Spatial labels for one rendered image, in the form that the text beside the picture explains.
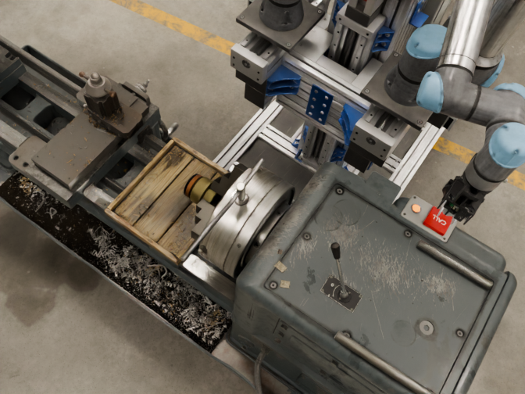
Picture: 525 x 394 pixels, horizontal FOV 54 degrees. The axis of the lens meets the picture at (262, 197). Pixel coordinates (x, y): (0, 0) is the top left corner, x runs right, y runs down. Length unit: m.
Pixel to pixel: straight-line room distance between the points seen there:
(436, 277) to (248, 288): 0.47
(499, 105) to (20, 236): 2.30
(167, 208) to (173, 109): 1.37
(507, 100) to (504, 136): 0.11
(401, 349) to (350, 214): 0.35
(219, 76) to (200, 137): 0.44
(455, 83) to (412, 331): 0.58
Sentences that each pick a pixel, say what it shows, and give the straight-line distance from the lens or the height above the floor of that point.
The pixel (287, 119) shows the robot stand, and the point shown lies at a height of 0.21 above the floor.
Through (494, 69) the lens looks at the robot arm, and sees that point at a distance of 1.63.
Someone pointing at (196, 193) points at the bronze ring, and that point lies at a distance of 1.51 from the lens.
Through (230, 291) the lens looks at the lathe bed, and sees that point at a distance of 1.66.
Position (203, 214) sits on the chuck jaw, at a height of 1.11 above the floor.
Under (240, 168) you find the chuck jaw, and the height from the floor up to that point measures 1.20.
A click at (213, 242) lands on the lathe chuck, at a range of 1.39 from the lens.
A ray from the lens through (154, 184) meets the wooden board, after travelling 1.79.
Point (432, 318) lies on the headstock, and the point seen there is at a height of 1.26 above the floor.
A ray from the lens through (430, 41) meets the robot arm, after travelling 1.59.
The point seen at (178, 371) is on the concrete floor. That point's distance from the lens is 2.49.
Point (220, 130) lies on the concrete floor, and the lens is 2.95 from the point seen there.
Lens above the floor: 2.46
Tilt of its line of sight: 63 degrees down
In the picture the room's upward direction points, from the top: 9 degrees clockwise
